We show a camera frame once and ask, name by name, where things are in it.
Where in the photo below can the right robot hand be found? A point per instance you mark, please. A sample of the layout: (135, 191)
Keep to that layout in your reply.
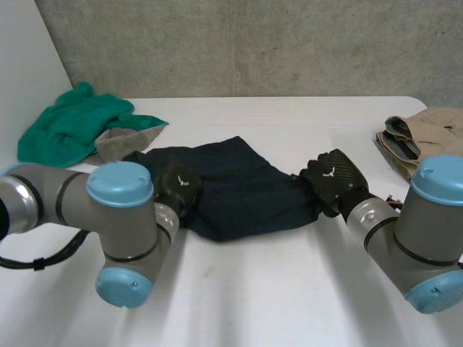
(334, 177)

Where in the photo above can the beige shorts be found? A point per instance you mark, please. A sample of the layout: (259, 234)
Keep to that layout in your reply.
(427, 137)

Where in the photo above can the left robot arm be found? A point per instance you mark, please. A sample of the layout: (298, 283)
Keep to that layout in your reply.
(119, 224)

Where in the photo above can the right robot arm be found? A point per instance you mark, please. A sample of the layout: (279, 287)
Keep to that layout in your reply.
(423, 231)

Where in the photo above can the teal towel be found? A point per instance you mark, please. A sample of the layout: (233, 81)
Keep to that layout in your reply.
(72, 124)

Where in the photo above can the dark blue cloth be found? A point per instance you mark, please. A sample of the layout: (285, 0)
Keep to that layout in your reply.
(238, 191)

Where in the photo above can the grey towel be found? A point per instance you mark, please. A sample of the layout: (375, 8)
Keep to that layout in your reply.
(121, 142)

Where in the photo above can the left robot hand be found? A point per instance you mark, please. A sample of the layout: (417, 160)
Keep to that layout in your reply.
(179, 182)

